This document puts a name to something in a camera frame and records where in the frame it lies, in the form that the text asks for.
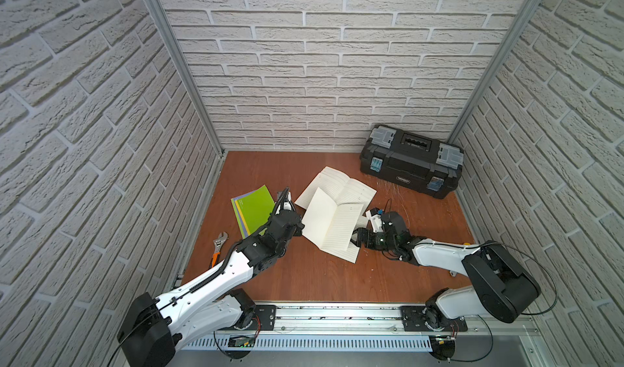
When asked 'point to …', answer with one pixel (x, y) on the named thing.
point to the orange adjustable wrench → (218, 243)
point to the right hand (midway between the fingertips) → (356, 238)
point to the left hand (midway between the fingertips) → (297, 208)
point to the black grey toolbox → (416, 161)
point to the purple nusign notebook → (242, 210)
